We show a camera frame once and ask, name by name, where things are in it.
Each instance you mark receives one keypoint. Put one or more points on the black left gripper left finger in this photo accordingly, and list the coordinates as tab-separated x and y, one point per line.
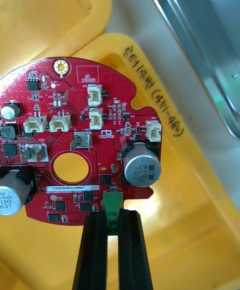
93	252

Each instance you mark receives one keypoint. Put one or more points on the steel tray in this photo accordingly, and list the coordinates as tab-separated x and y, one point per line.
212	33

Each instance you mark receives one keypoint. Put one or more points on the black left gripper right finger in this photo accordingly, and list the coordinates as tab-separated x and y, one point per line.
132	252

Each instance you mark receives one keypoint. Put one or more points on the round red circuit board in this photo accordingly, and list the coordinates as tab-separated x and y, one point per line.
75	125

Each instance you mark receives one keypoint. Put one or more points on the yellow-orange plastic bin with handwriting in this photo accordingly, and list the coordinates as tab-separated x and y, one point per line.
190	220

